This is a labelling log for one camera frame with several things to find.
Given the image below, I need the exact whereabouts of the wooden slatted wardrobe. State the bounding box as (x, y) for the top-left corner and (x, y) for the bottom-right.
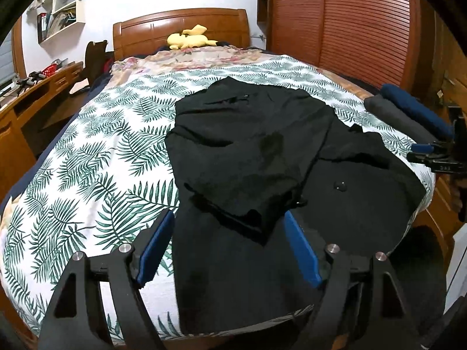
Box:
(257, 0), (420, 92)

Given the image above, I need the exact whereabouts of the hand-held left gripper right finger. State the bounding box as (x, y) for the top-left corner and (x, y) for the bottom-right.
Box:
(284, 211), (431, 350)

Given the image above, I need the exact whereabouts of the white wall shelf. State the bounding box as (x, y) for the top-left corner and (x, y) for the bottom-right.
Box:
(36, 0), (88, 44)

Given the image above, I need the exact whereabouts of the grey window blind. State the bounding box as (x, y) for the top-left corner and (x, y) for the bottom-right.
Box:
(0, 45), (17, 84)

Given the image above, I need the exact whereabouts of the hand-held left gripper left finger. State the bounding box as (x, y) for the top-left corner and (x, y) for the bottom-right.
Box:
(38, 209), (176, 350)

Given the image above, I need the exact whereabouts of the wooden desk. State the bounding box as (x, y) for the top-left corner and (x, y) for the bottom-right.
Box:
(0, 60), (84, 205)

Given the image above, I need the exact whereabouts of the grey folded cloth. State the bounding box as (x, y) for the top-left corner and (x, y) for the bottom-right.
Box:
(365, 95), (435, 143)

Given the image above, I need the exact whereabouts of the yellow plush toy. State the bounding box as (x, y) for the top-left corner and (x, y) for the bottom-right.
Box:
(167, 24), (219, 50)

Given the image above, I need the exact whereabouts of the black coat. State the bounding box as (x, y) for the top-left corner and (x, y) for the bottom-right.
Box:
(165, 76), (427, 336)

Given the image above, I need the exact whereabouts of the wooden bed headboard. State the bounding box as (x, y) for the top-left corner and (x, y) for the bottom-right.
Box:
(113, 8), (252, 61)

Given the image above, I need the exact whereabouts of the dark wooden chair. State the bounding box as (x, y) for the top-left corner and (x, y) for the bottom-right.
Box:
(69, 40), (109, 95)

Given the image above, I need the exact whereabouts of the navy folded cloth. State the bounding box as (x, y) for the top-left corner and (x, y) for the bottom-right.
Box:
(381, 84), (455, 137)

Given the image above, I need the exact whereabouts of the stack of books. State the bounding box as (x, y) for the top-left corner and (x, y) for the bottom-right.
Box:
(51, 11), (79, 32)

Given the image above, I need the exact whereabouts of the black binder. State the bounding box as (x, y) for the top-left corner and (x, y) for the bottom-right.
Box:
(37, 13), (50, 41)

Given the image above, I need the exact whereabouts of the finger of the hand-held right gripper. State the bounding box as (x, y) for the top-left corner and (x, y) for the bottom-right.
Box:
(406, 153), (444, 166)
(410, 141), (453, 154)

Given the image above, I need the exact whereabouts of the floral blanket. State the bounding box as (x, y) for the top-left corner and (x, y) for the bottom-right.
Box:
(111, 45), (285, 81)

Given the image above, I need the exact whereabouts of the leaf print blanket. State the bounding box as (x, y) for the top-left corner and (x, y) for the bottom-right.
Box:
(0, 55), (436, 343)

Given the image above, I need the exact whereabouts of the wooden door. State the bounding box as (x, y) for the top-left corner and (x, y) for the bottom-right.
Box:
(416, 0), (467, 117)

